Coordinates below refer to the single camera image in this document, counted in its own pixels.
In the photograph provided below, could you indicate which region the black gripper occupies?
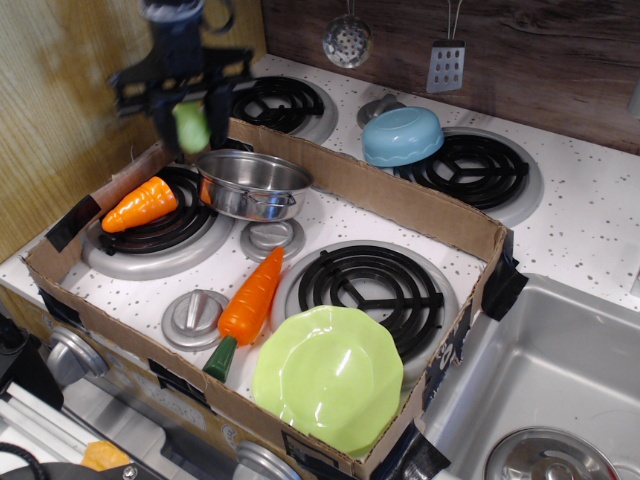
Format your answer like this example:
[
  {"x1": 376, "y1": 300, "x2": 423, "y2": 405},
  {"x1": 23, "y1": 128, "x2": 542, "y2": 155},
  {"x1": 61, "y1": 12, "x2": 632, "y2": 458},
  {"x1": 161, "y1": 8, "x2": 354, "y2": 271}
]
[{"x1": 109, "y1": 20, "x2": 253, "y2": 155}]

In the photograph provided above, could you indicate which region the green toy broccoli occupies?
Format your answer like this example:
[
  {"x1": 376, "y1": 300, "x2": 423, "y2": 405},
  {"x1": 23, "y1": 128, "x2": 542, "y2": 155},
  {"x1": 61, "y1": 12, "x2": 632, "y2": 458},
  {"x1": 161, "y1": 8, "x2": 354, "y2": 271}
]
[{"x1": 172, "y1": 102, "x2": 210, "y2": 154}]

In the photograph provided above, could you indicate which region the small steel pan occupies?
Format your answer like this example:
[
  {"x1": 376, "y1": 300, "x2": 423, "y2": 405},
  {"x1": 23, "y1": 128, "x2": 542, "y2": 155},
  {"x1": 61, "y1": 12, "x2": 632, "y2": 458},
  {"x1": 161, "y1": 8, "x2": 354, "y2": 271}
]
[{"x1": 195, "y1": 149, "x2": 313, "y2": 222}]

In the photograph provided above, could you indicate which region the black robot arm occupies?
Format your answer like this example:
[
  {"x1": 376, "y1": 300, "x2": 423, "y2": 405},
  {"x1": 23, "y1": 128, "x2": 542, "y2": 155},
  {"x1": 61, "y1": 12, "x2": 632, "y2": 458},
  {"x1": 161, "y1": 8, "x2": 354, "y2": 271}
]
[{"x1": 109, "y1": 1, "x2": 253, "y2": 155}]

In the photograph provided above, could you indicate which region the orange carrot top piece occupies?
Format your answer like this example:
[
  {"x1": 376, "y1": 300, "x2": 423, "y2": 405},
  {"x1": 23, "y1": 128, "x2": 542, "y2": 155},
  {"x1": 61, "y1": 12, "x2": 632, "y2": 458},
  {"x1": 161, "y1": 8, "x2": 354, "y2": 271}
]
[{"x1": 101, "y1": 176, "x2": 178, "y2": 233}]

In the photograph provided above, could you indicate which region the back left burner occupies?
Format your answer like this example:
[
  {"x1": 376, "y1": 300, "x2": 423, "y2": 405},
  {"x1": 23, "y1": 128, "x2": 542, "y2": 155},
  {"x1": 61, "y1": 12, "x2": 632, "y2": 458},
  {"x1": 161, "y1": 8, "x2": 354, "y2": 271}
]
[{"x1": 232, "y1": 76, "x2": 339, "y2": 144}]

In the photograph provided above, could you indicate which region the burner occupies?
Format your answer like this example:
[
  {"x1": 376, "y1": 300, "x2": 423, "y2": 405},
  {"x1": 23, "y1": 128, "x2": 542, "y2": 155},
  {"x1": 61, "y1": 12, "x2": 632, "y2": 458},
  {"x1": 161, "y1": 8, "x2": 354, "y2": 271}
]
[
  {"x1": 392, "y1": 127, "x2": 544, "y2": 227},
  {"x1": 82, "y1": 166, "x2": 234, "y2": 281},
  {"x1": 270, "y1": 241, "x2": 459, "y2": 391},
  {"x1": 232, "y1": 76, "x2": 339, "y2": 144}
]

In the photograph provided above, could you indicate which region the front left burner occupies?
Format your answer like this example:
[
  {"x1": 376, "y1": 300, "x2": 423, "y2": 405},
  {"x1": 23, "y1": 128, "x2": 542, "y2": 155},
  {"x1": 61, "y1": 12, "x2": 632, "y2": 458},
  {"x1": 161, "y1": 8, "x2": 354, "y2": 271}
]
[{"x1": 82, "y1": 166, "x2": 234, "y2": 281}]

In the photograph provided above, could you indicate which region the silver stove knob centre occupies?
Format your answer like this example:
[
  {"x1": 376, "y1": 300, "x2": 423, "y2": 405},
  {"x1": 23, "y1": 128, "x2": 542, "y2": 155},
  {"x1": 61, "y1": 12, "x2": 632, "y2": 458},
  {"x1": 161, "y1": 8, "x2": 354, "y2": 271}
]
[{"x1": 240, "y1": 219, "x2": 306, "y2": 262}]

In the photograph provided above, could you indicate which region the silver stove knob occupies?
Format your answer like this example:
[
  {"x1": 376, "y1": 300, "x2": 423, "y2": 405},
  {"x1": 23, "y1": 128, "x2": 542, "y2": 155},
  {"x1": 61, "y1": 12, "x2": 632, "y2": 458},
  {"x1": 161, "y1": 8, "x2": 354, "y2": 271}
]
[
  {"x1": 161, "y1": 289, "x2": 229, "y2": 352},
  {"x1": 356, "y1": 94, "x2": 406, "y2": 129},
  {"x1": 240, "y1": 219, "x2": 306, "y2": 262}
]

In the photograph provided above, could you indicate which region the hanging silver skimmer ladle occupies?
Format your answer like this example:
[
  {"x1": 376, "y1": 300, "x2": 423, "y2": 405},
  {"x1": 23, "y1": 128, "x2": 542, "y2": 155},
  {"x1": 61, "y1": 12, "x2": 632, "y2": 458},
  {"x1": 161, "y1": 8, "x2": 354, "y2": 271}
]
[{"x1": 322, "y1": 1, "x2": 373, "y2": 69}]

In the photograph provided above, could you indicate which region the silver stove knob back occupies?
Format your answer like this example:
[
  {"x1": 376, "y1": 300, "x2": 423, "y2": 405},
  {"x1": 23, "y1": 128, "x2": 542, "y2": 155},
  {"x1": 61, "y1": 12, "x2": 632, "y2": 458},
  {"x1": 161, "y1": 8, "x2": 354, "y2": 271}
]
[{"x1": 356, "y1": 94, "x2": 406, "y2": 129}]

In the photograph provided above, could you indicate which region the blue upturned bowl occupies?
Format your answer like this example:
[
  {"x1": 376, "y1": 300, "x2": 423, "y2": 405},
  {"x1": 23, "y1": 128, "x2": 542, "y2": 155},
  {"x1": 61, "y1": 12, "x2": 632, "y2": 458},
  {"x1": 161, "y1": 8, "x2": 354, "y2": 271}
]
[{"x1": 361, "y1": 107, "x2": 444, "y2": 168}]

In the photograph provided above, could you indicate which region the silver stove knob front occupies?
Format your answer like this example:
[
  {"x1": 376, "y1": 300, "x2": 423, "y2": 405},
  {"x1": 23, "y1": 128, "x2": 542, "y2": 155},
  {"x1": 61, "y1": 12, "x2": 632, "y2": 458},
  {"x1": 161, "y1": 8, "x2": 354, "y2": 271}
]
[{"x1": 161, "y1": 289, "x2": 229, "y2": 352}]

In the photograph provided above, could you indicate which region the orange toy carrot green stem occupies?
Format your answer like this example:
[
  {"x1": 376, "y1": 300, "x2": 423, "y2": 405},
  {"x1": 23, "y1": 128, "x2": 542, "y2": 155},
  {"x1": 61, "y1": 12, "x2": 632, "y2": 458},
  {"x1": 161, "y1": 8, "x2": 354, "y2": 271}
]
[{"x1": 203, "y1": 246, "x2": 284, "y2": 382}]

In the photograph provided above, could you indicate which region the cardboard fence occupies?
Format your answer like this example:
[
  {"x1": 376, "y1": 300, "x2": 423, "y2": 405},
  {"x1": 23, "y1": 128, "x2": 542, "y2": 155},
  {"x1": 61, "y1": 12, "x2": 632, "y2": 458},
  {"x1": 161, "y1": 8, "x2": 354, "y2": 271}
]
[{"x1": 25, "y1": 119, "x2": 511, "y2": 479}]

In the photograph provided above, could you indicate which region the hanging silver slotted spatula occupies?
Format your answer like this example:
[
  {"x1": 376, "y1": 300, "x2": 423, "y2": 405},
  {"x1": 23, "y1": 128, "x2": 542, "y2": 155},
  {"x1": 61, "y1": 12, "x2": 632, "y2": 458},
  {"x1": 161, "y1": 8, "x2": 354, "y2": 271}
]
[{"x1": 426, "y1": 1, "x2": 466, "y2": 94}]

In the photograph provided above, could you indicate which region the silver oven knob left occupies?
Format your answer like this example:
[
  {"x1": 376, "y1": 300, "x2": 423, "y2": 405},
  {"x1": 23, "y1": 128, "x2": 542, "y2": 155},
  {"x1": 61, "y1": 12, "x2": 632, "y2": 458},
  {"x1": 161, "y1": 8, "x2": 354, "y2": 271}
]
[{"x1": 46, "y1": 326, "x2": 109, "y2": 386}]

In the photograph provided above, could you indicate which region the silver oven knob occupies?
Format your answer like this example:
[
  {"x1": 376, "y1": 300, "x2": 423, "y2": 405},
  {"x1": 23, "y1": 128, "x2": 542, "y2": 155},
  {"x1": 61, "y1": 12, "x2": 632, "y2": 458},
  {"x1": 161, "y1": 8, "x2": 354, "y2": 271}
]
[
  {"x1": 46, "y1": 326, "x2": 109, "y2": 386},
  {"x1": 232, "y1": 440, "x2": 301, "y2": 480}
]

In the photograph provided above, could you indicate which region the front right burner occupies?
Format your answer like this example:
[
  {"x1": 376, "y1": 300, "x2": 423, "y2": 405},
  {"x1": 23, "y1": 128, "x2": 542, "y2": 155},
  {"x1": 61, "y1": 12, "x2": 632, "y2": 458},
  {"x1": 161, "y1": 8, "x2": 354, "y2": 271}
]
[{"x1": 270, "y1": 241, "x2": 459, "y2": 391}]

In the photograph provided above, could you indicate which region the back right burner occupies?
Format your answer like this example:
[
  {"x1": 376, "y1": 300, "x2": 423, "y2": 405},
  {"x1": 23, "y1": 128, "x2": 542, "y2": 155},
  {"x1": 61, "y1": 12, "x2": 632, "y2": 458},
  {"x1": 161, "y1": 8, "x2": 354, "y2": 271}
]
[{"x1": 392, "y1": 127, "x2": 544, "y2": 227}]

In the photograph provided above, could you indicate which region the light green plate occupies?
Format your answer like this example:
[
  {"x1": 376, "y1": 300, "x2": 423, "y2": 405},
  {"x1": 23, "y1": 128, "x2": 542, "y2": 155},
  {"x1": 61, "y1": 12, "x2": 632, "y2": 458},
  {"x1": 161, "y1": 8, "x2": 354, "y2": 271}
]
[{"x1": 252, "y1": 306, "x2": 404, "y2": 454}]

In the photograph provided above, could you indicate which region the orange sponge piece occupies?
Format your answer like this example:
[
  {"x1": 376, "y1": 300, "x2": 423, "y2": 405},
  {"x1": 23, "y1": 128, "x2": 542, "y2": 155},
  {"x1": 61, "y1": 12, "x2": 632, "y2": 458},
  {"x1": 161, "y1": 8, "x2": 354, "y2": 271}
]
[{"x1": 80, "y1": 440, "x2": 131, "y2": 472}]

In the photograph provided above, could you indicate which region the silver oven knob right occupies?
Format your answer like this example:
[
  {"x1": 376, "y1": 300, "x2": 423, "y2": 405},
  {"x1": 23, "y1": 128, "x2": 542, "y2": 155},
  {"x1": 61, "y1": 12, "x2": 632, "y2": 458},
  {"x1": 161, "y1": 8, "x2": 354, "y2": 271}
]
[{"x1": 232, "y1": 440, "x2": 301, "y2": 480}]

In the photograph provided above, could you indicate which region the steel sink basin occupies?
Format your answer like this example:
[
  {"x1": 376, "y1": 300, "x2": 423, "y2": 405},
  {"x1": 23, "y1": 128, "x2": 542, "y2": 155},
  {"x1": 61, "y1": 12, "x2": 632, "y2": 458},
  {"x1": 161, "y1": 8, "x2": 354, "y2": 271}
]
[{"x1": 423, "y1": 275, "x2": 639, "y2": 479}]

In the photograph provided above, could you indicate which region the sink drain strainer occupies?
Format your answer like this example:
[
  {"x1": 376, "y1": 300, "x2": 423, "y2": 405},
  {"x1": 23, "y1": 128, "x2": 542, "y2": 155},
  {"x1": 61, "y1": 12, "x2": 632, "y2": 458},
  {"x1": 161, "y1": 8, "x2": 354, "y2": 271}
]
[{"x1": 483, "y1": 427, "x2": 619, "y2": 479}]

